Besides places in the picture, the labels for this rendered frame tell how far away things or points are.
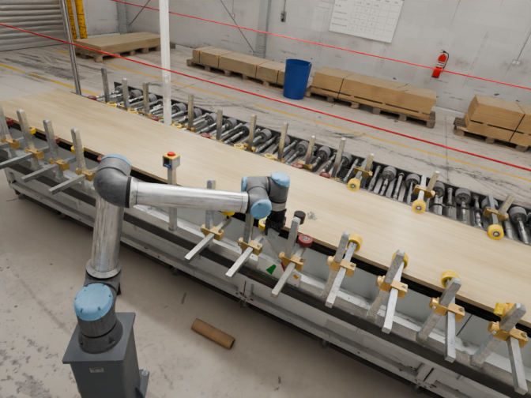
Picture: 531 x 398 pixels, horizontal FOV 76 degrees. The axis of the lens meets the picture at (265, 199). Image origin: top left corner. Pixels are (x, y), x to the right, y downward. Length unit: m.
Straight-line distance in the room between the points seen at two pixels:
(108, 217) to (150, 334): 1.23
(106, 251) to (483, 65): 7.99
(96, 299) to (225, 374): 1.06
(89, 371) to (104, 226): 0.71
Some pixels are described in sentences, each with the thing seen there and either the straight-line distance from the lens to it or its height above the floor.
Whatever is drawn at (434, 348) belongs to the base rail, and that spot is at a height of 0.70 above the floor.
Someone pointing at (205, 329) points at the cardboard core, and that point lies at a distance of 2.47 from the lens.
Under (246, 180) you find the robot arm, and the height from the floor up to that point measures 1.36.
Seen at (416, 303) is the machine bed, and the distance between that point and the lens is 2.10.
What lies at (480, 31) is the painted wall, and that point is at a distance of 8.52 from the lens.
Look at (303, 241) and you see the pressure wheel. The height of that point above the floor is 0.91.
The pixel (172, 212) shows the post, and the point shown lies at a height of 0.84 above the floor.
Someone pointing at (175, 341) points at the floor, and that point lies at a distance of 2.52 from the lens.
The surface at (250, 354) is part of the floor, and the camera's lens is 2.48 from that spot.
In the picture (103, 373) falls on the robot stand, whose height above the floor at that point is 0.48.
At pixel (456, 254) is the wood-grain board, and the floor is 0.90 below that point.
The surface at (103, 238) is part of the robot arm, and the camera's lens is 1.60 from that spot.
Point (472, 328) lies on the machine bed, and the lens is 2.18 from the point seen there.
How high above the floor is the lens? 2.10
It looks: 33 degrees down
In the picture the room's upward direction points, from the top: 9 degrees clockwise
